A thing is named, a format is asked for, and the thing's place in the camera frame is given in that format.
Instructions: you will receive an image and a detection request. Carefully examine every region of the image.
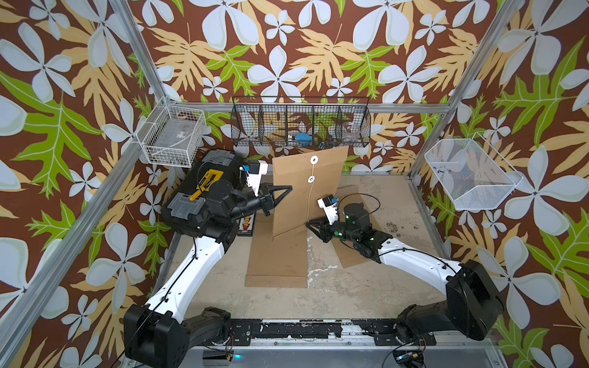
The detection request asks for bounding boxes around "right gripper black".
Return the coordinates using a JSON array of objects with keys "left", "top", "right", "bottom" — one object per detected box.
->
[{"left": 304, "top": 215, "right": 360, "bottom": 245}]

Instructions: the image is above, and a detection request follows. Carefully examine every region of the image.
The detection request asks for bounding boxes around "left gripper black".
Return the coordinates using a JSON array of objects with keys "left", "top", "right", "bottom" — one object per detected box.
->
[{"left": 225, "top": 184, "right": 288, "bottom": 224}]

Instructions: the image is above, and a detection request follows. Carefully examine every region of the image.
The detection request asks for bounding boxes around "brown kraft file bag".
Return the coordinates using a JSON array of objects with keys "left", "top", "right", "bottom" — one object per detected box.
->
[
  {"left": 272, "top": 147, "right": 348, "bottom": 236},
  {"left": 331, "top": 185, "right": 378, "bottom": 268},
  {"left": 245, "top": 214, "right": 308, "bottom": 288}
]

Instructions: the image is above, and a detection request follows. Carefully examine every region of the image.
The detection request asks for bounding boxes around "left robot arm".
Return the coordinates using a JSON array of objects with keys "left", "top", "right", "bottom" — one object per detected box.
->
[{"left": 123, "top": 179, "right": 292, "bottom": 367}]

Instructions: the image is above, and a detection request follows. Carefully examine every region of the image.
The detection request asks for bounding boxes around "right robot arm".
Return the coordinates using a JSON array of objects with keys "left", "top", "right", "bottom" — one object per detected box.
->
[{"left": 306, "top": 200, "right": 505, "bottom": 343}]

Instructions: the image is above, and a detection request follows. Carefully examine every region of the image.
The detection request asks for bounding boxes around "black charging board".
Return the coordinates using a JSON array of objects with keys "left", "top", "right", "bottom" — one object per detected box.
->
[{"left": 237, "top": 214, "right": 256, "bottom": 237}]

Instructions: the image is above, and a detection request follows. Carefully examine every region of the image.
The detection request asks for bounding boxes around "black yellow toolbox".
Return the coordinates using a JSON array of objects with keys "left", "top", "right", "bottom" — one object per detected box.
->
[{"left": 161, "top": 150, "right": 246, "bottom": 242}]

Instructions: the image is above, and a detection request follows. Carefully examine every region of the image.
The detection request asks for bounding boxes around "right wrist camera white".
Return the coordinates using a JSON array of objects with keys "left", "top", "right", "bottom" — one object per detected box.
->
[{"left": 318, "top": 195, "right": 339, "bottom": 225}]

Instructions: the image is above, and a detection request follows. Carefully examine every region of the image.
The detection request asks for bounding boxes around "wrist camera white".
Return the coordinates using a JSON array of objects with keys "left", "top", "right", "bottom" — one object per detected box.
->
[
  {"left": 246, "top": 160, "right": 268, "bottom": 196},
  {"left": 318, "top": 195, "right": 339, "bottom": 225}
]

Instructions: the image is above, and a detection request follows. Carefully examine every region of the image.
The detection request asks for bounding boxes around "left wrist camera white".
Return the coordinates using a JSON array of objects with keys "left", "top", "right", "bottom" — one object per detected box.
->
[{"left": 246, "top": 160, "right": 268, "bottom": 196}]

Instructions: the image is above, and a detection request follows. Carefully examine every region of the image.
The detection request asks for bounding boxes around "black wire basket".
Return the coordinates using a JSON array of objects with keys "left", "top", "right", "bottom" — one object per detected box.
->
[{"left": 230, "top": 96, "right": 372, "bottom": 149}]

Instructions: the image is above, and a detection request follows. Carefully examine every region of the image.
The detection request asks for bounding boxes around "white wire basket left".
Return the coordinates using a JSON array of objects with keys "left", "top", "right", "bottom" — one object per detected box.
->
[{"left": 137, "top": 98, "right": 206, "bottom": 168}]

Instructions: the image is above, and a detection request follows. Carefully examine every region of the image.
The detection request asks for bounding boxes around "white wire basket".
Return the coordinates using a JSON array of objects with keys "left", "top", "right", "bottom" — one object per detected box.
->
[
  {"left": 425, "top": 133, "right": 525, "bottom": 211},
  {"left": 137, "top": 98, "right": 206, "bottom": 168}
]

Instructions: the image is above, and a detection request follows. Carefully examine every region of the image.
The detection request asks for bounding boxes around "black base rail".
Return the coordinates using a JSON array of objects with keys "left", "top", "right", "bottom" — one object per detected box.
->
[{"left": 203, "top": 318, "right": 436, "bottom": 347}]

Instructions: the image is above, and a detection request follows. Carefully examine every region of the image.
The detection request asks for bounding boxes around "white wire basket right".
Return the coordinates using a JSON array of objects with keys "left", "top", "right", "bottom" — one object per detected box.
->
[{"left": 425, "top": 133, "right": 525, "bottom": 211}]

